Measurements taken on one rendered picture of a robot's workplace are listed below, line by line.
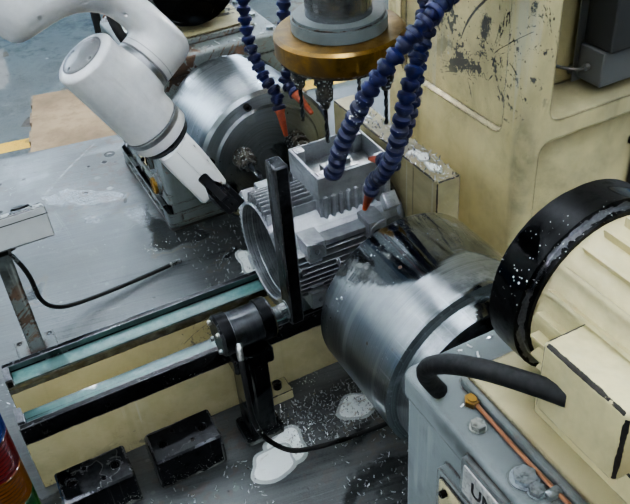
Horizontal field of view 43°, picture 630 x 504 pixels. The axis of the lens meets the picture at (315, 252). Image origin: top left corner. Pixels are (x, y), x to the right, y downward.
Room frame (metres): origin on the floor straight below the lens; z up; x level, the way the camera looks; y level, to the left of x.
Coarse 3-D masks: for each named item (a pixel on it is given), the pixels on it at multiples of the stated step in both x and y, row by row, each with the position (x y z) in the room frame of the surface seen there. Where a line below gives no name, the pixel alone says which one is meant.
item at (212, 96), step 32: (224, 64) 1.33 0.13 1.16; (192, 96) 1.28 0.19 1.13; (224, 96) 1.23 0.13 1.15; (256, 96) 1.21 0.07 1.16; (288, 96) 1.24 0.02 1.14; (192, 128) 1.23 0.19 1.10; (224, 128) 1.19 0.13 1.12; (256, 128) 1.21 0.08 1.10; (288, 128) 1.23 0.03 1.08; (320, 128) 1.26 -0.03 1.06; (224, 160) 1.18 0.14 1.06; (256, 160) 1.17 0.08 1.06; (288, 160) 1.23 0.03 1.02
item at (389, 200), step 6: (240, 192) 1.04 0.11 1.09; (246, 192) 1.03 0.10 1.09; (390, 192) 1.00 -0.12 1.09; (246, 198) 1.03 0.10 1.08; (384, 198) 0.99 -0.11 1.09; (390, 198) 0.99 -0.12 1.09; (396, 198) 0.99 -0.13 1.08; (384, 204) 0.99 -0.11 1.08; (390, 204) 0.98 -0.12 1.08; (396, 204) 0.99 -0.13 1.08; (384, 210) 0.99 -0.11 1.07; (270, 234) 0.93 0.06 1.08; (252, 264) 1.03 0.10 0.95
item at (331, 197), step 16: (304, 144) 1.07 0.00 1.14; (320, 144) 1.07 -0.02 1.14; (352, 144) 1.08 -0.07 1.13; (368, 144) 1.07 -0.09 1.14; (304, 160) 1.05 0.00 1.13; (320, 160) 1.07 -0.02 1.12; (352, 160) 1.04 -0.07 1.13; (368, 160) 1.05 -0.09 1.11; (304, 176) 1.01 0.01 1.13; (320, 176) 0.97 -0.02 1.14; (352, 176) 0.99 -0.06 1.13; (320, 192) 0.97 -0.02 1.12; (336, 192) 0.98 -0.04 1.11; (352, 192) 0.99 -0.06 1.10; (384, 192) 1.01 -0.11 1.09; (320, 208) 0.97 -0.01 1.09; (336, 208) 0.98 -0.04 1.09
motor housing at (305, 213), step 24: (264, 192) 1.00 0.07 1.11; (240, 216) 1.06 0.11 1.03; (264, 216) 0.95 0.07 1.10; (312, 216) 0.97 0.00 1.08; (336, 216) 0.97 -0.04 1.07; (264, 240) 1.05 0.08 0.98; (336, 240) 0.93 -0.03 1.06; (360, 240) 0.95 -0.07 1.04; (264, 264) 1.03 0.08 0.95; (312, 264) 0.91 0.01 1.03; (336, 264) 0.93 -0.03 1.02; (264, 288) 1.00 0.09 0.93; (312, 288) 0.91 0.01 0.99
